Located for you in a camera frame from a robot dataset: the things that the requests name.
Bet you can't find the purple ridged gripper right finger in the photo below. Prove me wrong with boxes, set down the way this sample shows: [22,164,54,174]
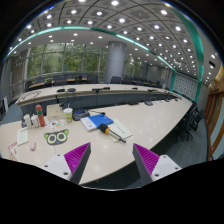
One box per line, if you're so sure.
[131,143,183,187]

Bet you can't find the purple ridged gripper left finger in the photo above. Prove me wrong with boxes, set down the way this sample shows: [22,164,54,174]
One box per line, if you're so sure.
[44,142,92,185]

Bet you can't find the pink computer mouse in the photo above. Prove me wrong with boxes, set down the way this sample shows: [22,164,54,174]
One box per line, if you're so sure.
[30,141,36,151]

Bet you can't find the dark grey pouch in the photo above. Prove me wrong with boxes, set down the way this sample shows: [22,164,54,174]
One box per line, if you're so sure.
[72,110,90,121]

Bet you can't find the blue book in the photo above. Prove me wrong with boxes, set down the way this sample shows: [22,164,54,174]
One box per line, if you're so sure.
[89,114,113,128]

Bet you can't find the paper cup with green print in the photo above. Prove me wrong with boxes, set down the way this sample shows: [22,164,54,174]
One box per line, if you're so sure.
[64,108,73,123]

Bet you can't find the cardboard box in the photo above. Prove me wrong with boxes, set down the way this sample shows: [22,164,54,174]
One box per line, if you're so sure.
[47,104,65,121]

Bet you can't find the black office chair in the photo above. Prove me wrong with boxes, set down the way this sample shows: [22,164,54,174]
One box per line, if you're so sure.
[174,102,205,140]

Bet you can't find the white tissue pack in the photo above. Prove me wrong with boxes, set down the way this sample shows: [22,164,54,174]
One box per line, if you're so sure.
[31,114,40,128]

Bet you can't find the white paper sheet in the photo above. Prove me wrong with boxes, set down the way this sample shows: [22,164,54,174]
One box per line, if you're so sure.
[17,128,29,145]

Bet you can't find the red bottle with green cap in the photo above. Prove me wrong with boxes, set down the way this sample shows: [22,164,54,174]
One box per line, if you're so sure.
[36,104,45,127]

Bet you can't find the white small bottle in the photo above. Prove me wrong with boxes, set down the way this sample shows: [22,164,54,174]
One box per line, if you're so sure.
[24,114,32,128]

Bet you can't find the red and white leaflet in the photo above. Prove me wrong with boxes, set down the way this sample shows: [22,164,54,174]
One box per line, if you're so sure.
[8,142,19,161]

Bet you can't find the grey round pillar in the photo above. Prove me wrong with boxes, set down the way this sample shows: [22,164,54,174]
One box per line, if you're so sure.
[104,41,126,83]

